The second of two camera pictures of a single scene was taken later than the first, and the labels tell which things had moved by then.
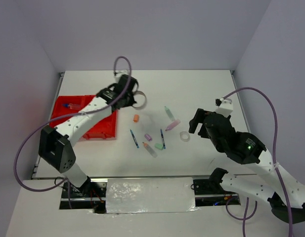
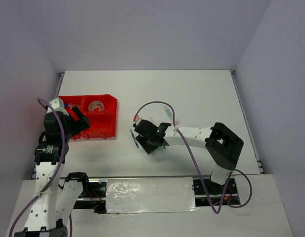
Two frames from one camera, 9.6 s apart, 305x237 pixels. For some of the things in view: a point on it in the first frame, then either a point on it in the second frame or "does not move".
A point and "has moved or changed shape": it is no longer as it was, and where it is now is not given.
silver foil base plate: [128, 195] does not move
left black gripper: [131, 102] -> [83, 123]
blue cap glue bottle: [71, 106] does not move
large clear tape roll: [139, 92] has moved or changed shape
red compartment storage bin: [65, 105] does not move
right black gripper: [199, 113] -> [148, 148]
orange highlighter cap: [136, 118] does not move
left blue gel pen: [134, 138] does not move
